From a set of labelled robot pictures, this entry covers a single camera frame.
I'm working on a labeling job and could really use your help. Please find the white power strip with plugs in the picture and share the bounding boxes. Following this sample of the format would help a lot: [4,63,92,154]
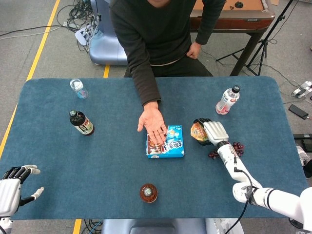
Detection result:
[292,81,312,97]

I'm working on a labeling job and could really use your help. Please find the orange snack packet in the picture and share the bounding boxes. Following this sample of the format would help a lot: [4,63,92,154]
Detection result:
[190,122,209,142]

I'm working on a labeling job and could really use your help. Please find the clear water bottle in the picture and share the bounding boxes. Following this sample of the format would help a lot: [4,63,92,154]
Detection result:
[70,78,89,99]

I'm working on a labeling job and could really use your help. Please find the white power strip with cables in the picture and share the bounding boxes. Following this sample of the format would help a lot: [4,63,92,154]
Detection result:
[75,24,95,46]

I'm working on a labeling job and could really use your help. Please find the black cable bundle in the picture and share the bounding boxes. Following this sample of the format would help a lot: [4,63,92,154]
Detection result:
[57,0,102,53]

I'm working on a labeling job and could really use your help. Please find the person right forearm dark sleeve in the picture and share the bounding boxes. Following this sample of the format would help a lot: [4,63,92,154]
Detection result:
[126,48,161,107]

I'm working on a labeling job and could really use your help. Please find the white drink bottle black cap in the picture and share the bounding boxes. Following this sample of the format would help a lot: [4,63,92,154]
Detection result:
[215,85,241,116]

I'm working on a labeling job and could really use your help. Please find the black flat device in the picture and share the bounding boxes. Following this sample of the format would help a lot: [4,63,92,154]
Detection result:
[293,133,312,147]

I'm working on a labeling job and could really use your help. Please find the blue table mat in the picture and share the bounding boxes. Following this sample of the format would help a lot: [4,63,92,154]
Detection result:
[0,76,309,220]

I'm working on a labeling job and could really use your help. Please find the robot grey blue torso base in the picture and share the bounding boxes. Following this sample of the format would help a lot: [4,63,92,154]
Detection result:
[101,218,244,234]

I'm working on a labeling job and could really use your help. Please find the brown round jar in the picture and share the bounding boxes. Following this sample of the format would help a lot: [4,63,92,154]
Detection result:
[139,183,158,203]

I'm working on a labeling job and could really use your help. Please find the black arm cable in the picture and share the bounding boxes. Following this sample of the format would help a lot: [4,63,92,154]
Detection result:
[224,156,254,234]

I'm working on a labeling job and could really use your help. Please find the cables under table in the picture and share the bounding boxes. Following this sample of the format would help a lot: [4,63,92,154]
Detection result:
[84,218,103,234]

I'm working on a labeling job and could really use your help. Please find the brown pool table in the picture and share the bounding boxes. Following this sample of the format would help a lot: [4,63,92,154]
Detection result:
[190,0,276,77]

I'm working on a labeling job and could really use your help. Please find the person in dark sweater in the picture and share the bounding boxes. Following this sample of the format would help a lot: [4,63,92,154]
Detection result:
[109,0,226,78]

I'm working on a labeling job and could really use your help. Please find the black phone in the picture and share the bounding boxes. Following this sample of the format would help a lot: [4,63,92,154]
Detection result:
[289,104,310,120]

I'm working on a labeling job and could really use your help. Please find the dark drink bottle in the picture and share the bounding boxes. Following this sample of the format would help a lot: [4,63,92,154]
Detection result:
[69,110,95,137]

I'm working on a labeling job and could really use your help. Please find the person right hand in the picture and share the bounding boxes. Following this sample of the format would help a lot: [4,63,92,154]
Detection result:
[137,101,168,144]

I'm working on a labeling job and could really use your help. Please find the blue white machine base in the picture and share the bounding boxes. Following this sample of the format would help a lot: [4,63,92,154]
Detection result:
[88,0,129,66]

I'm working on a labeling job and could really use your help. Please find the grey white shoe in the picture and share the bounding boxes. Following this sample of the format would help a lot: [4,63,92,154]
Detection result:
[296,145,312,178]

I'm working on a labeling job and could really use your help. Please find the purple grape bunch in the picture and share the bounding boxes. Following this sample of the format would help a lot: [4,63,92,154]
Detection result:
[208,142,245,159]

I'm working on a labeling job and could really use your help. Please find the blue snack box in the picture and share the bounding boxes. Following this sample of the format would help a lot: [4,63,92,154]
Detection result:
[146,125,185,159]

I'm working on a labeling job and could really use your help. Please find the long black floor cable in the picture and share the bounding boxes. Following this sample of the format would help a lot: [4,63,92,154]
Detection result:
[0,24,65,39]

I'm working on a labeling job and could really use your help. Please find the person left hand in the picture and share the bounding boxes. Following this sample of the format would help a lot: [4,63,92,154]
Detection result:
[187,41,201,59]

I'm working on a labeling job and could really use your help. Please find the black tripod stand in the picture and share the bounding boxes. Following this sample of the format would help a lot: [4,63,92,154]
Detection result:
[215,0,294,76]

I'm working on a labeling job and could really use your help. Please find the robot left five-finger hand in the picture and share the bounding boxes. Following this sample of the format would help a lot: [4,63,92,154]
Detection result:
[0,164,45,217]

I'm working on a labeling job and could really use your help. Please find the robot right five-finger hand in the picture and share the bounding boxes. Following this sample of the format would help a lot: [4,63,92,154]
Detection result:
[193,118,230,148]

